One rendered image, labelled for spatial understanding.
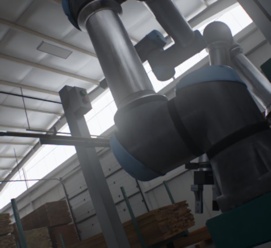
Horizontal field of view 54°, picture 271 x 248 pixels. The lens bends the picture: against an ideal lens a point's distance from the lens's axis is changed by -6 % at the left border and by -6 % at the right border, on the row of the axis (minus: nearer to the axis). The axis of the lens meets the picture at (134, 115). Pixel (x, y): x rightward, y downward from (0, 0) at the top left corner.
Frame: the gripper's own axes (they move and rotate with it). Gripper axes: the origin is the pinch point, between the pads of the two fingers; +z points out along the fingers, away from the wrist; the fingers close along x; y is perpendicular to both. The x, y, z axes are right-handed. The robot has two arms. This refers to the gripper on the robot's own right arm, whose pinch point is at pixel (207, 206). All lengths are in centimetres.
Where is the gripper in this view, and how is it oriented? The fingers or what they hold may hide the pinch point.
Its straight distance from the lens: 109.3
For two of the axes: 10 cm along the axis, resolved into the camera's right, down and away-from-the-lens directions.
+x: 6.8, 1.9, 7.0
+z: -0.2, 9.7, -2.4
